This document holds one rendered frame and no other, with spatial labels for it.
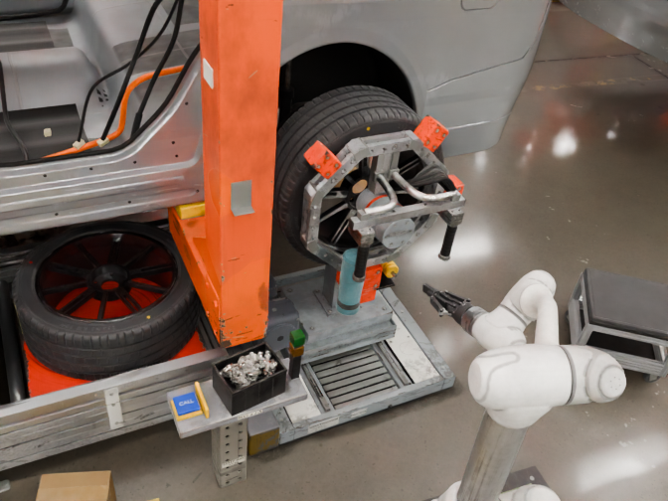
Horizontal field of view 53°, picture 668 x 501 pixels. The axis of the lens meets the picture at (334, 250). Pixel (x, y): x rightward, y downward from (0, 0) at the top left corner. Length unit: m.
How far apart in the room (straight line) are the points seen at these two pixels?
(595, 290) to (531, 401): 1.71
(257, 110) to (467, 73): 1.22
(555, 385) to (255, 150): 0.95
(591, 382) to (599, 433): 1.56
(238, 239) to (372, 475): 1.12
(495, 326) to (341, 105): 0.89
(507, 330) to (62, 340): 1.45
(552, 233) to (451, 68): 1.58
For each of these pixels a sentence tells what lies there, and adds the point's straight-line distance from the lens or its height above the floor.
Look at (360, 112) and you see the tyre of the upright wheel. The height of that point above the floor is 1.18.
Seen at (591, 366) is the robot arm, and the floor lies 1.20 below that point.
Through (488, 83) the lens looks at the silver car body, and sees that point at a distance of 2.88.
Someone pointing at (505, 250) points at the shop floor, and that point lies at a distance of 3.78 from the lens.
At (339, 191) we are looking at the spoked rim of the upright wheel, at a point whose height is 0.88.
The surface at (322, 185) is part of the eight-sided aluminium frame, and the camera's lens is 2.20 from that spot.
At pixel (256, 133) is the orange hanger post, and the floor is 1.33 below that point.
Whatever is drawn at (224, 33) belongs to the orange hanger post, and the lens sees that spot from 1.65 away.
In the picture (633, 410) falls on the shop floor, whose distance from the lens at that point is 3.23.
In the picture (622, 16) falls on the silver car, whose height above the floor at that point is 0.93.
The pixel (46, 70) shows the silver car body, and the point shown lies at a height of 0.93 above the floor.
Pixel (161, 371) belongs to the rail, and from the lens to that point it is 2.42.
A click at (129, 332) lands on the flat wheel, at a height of 0.50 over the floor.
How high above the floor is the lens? 2.23
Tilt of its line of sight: 39 degrees down
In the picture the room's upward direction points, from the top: 7 degrees clockwise
